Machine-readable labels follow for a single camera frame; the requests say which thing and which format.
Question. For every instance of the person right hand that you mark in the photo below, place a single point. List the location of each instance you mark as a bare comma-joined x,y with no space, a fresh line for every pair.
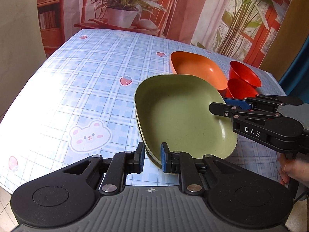
293,169

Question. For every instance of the red round bowl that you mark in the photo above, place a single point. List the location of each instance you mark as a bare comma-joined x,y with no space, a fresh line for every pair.
239,89
240,71

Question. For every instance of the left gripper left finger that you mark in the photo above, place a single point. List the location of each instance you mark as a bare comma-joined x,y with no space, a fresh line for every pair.
117,168

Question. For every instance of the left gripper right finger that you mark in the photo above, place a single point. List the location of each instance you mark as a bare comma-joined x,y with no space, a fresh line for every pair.
186,167

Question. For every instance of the orange square bowl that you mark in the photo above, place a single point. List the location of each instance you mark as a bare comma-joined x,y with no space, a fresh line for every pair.
200,66

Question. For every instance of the marble wall panel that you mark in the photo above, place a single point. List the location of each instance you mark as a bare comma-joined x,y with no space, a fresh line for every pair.
22,50

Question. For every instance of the teal curtain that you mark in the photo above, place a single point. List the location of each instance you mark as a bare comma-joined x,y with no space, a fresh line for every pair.
295,81

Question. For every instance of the yellow wooden panel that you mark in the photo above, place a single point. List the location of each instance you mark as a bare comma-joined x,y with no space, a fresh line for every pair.
289,40

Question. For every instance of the green square plate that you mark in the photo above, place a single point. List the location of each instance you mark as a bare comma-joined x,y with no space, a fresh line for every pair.
175,109

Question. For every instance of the printed room scene backdrop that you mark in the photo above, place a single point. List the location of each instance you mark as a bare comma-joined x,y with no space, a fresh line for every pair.
240,29

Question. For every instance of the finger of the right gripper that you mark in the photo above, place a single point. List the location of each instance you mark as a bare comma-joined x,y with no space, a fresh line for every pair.
245,104
225,110

